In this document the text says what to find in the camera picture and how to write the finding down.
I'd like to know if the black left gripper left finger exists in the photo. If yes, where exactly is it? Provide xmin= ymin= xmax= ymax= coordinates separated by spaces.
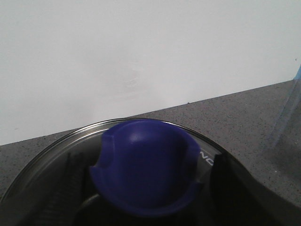
xmin=0 ymin=153 xmax=85 ymax=226

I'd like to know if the glass lid with blue knob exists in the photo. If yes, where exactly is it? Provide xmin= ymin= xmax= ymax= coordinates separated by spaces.
xmin=2 ymin=119 xmax=220 ymax=226

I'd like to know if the light blue ribbed cup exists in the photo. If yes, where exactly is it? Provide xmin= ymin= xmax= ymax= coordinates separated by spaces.
xmin=269 ymin=67 xmax=301 ymax=147

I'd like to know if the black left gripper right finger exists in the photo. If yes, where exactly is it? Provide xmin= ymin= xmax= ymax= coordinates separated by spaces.
xmin=210 ymin=153 xmax=301 ymax=226

